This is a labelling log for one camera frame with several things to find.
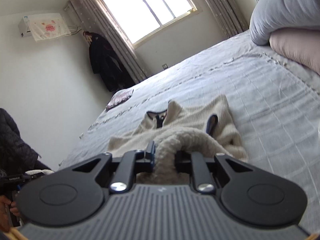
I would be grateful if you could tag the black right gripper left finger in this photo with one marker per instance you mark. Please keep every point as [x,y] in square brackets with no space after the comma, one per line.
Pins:
[124,169]

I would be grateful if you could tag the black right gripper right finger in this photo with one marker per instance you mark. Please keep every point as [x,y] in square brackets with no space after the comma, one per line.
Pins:
[195,166]

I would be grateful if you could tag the cream fleece zip jacket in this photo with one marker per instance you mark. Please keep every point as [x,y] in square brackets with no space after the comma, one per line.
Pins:
[208,129]

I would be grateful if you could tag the person left hand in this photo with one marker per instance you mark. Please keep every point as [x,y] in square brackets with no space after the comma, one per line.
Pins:
[6,205]

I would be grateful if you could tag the folded mauve cloth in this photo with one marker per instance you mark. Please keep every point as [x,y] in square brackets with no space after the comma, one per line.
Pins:
[118,98]

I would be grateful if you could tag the dark coat hanging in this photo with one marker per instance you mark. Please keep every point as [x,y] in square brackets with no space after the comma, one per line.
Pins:
[106,63]

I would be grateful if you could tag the grey checked bedspread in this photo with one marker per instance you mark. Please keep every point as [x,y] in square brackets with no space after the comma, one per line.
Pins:
[274,103]

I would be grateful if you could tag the black puffer jacket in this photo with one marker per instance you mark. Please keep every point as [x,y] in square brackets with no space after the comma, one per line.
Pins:
[17,157]

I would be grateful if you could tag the grey left curtain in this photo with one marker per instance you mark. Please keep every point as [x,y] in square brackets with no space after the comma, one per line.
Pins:
[92,16]

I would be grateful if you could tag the grey curtain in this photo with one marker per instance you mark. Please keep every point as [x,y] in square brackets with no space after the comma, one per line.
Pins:
[229,17]
[92,16]

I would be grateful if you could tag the bright window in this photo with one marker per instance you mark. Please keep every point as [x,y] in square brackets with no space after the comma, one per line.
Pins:
[140,19]

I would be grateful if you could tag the pink pillow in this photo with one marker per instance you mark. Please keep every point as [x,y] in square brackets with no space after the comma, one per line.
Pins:
[299,45]

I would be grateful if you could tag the grey right curtain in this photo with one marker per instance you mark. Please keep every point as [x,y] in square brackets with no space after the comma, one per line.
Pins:
[229,17]

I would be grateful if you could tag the grey blue pillow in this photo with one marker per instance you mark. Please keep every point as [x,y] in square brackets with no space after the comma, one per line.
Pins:
[271,15]

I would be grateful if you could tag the white wall air conditioner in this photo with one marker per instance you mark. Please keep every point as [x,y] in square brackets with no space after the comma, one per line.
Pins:
[43,26]

